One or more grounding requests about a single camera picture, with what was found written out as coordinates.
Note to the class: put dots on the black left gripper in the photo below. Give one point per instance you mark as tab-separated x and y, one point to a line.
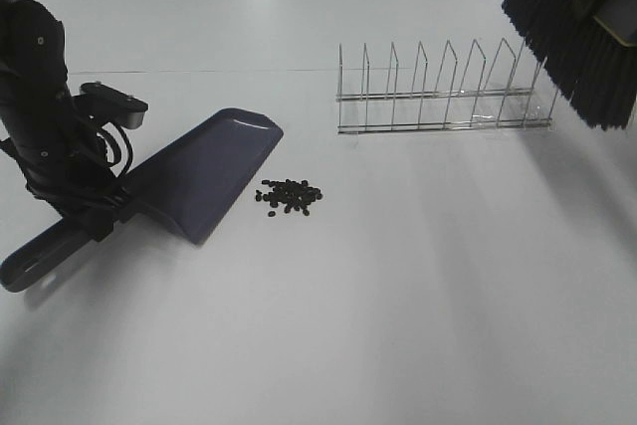
76	179

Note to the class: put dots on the purple hand brush black bristles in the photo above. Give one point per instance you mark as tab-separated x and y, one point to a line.
592	61

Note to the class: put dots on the purple plastic dustpan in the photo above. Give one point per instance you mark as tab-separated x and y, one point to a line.
187	187

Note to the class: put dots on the pile of coffee beans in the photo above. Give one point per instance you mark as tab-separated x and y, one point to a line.
288	195

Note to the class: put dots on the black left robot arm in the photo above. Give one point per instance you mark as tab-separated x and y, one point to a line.
37	107

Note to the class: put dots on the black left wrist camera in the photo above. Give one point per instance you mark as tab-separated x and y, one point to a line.
117	104

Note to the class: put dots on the chrome wire dish rack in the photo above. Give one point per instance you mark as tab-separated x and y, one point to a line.
445	89

